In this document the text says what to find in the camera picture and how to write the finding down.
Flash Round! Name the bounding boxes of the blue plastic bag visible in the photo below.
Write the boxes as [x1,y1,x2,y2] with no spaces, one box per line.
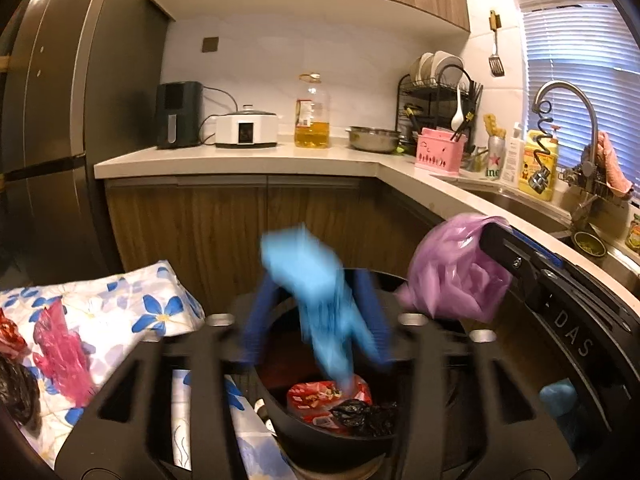
[260,224,383,396]

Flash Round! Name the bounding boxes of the pink dish cloth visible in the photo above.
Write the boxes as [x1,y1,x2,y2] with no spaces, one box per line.
[595,131,635,198]

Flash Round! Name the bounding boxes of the white plastic bottle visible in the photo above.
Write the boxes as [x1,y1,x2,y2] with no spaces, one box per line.
[501,122,526,186]

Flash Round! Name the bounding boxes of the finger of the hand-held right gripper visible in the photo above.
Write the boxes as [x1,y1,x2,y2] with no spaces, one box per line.
[479,222,545,307]
[510,229,564,267]

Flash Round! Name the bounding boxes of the person's right hand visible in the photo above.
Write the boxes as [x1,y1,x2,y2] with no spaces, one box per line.
[539,379,601,466]

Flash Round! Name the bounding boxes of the yellow detergent bottle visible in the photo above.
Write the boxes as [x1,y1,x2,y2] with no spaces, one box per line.
[517,129,560,202]

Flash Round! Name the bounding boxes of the black trash bin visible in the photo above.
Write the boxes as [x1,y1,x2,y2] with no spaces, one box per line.
[227,267,496,480]

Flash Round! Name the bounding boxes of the metal sink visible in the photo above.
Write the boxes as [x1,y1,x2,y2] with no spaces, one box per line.
[470,185,640,281]

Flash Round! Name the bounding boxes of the black dish rack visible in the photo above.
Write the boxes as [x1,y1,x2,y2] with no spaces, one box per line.
[397,51,483,158]

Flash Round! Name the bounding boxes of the hanging metal spatula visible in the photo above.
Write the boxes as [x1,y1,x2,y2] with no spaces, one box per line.
[488,9,506,78]

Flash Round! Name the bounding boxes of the drink can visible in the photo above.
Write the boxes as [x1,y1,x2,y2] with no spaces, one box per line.
[484,135,506,181]

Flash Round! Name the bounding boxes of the pink utensil holder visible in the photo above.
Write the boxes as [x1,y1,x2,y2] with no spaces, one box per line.
[414,127,468,173]

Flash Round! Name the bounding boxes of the black plastic bag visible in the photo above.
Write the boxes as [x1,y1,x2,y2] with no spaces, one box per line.
[0,357,43,436]
[329,399,400,437]

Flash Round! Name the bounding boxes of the cooking oil bottle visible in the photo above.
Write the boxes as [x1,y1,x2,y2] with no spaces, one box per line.
[294,73,332,149]

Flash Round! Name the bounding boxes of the large red white plastic bag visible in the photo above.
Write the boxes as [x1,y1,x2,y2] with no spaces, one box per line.
[286,374,373,433]

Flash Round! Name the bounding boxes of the metal bowl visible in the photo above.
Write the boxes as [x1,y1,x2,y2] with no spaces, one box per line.
[346,126,402,154]

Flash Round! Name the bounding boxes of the green lid jar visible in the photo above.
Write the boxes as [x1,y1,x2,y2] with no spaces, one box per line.
[625,212,640,253]

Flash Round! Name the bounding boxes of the window blinds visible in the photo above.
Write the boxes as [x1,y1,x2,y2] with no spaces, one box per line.
[520,2,640,171]

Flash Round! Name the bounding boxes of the black air fryer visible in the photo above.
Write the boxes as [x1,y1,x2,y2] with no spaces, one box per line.
[155,81,205,150]

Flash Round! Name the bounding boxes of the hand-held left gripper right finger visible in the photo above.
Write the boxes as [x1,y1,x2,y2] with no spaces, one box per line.
[355,270,592,480]

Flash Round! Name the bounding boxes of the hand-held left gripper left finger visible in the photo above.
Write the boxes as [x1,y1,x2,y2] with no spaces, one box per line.
[52,270,282,480]

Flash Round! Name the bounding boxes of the white rice cooker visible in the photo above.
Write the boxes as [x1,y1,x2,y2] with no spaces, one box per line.
[215,104,279,149]

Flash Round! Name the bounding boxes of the magenta plastic bag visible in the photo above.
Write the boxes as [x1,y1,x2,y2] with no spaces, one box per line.
[32,297,96,406]

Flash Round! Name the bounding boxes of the dark grey refrigerator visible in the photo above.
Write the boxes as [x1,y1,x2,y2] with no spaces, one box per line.
[0,0,168,286]

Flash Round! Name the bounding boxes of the metal faucet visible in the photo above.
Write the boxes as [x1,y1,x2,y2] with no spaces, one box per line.
[531,80,601,201]

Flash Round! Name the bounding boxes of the black power cable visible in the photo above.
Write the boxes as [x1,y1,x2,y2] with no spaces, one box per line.
[199,87,246,143]

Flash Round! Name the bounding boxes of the white ladle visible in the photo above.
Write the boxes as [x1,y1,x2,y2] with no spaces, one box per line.
[451,82,469,132]

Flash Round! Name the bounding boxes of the floral white blue tablecloth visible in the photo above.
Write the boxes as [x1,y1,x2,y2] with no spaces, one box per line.
[0,259,281,480]

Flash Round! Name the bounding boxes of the lilac plastic bag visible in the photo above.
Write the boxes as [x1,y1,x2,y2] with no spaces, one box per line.
[395,212,513,323]

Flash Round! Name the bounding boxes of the kitchen counter with wooden cabinets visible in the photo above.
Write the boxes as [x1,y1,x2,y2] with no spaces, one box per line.
[94,140,640,311]

